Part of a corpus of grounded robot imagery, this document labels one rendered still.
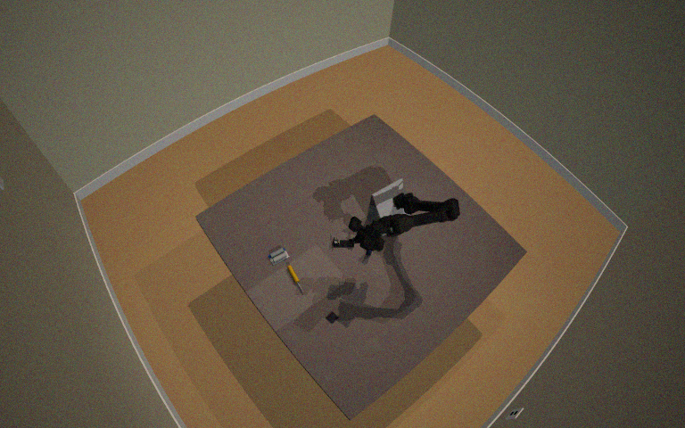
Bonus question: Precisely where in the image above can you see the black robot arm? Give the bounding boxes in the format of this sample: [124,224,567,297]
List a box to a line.
[359,193,460,251]

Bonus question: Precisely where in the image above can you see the yellow screwdriver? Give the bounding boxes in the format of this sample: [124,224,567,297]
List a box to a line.
[287,266,304,292]

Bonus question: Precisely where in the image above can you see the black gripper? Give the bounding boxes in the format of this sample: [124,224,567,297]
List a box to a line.
[349,217,385,252]

